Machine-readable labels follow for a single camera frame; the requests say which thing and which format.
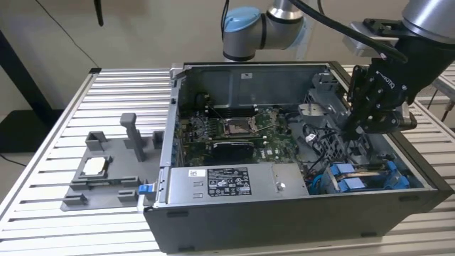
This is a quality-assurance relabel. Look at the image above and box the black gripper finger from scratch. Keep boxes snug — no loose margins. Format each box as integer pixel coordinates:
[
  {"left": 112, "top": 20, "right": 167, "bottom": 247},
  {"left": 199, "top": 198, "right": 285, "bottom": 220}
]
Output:
[
  {"left": 361, "top": 90, "right": 405, "bottom": 134},
  {"left": 343, "top": 65, "right": 371, "bottom": 140}
]

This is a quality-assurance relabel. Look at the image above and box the grey disk bay cage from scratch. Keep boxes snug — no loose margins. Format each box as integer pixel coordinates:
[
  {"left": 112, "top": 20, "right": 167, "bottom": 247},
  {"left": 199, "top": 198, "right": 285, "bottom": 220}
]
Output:
[{"left": 297, "top": 87, "right": 356, "bottom": 131}]

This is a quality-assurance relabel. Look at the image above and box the RAM slot bank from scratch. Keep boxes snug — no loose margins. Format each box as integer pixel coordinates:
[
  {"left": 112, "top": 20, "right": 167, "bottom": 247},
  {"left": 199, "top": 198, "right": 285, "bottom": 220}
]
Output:
[{"left": 208, "top": 104, "right": 257, "bottom": 117}]

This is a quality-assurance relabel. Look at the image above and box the green motherboard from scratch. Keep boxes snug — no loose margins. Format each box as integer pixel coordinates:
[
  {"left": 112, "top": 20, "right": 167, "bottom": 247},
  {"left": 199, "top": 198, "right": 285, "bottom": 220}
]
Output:
[{"left": 177, "top": 106, "right": 305, "bottom": 166}]

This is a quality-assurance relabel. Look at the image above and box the CPU socket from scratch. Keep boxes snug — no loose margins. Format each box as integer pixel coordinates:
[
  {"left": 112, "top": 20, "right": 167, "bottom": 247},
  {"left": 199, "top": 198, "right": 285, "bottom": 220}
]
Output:
[{"left": 221, "top": 117, "right": 259, "bottom": 137}]

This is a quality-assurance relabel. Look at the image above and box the silver power supply unit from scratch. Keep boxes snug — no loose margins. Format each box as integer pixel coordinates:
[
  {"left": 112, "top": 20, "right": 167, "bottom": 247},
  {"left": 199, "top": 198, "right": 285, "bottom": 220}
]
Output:
[{"left": 165, "top": 163, "right": 308, "bottom": 205}]

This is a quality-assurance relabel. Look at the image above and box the open black PC case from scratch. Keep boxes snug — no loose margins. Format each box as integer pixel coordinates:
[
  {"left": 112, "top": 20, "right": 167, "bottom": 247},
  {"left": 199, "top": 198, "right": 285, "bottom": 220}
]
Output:
[{"left": 141, "top": 60, "right": 449, "bottom": 254}]

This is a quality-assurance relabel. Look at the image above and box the silver CPU chip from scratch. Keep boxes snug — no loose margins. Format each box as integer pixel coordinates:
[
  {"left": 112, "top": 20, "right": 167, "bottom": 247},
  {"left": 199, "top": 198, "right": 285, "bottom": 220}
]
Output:
[{"left": 83, "top": 158, "right": 108, "bottom": 176}]

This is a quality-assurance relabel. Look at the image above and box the grey parts rack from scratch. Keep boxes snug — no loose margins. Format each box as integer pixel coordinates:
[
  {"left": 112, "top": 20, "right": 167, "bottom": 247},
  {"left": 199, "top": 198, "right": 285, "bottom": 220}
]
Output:
[{"left": 60, "top": 113, "right": 167, "bottom": 213}]

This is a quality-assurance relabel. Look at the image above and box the black desk stand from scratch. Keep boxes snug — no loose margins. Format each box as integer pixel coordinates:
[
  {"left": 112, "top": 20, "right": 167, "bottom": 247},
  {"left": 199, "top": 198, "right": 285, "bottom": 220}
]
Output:
[{"left": 0, "top": 29, "right": 61, "bottom": 153}]

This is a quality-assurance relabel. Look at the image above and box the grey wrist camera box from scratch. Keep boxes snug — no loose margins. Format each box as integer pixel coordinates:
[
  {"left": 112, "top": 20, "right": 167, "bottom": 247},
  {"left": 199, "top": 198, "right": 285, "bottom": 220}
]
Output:
[{"left": 341, "top": 21, "right": 380, "bottom": 58}]

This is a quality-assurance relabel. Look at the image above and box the black disk wire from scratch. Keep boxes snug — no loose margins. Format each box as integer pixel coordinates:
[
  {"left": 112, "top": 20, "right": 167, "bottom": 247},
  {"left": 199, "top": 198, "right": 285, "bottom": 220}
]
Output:
[{"left": 300, "top": 124, "right": 367, "bottom": 171}]

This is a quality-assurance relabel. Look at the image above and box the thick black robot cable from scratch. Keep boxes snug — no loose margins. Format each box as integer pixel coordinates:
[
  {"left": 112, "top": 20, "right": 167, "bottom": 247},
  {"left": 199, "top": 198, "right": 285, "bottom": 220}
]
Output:
[{"left": 291, "top": 0, "right": 408, "bottom": 63}]

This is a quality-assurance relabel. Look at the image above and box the blue disk wire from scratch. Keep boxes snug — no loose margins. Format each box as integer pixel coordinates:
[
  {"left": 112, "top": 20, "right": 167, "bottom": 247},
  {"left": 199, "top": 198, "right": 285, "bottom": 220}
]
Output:
[{"left": 307, "top": 172, "right": 323, "bottom": 195}]

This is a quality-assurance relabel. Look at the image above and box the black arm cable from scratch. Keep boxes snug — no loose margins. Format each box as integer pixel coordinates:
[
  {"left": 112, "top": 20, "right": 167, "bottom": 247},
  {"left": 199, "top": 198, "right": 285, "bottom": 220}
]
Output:
[{"left": 220, "top": 0, "right": 231, "bottom": 30}]

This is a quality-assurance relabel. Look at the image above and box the black hanging strap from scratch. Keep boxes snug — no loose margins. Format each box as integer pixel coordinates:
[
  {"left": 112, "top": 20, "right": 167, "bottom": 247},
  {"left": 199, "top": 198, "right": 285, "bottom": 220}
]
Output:
[{"left": 92, "top": 0, "right": 105, "bottom": 27}]

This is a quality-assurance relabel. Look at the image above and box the thin black wall cable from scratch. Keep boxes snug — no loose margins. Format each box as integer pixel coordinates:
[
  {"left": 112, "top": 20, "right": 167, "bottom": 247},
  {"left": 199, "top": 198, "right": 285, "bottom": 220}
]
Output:
[{"left": 35, "top": 0, "right": 101, "bottom": 70}]

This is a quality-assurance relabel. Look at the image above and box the thin black floor cable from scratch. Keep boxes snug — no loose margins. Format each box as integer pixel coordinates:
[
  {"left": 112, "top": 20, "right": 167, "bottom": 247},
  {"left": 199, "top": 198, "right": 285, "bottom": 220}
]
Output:
[{"left": 0, "top": 153, "right": 28, "bottom": 167}]

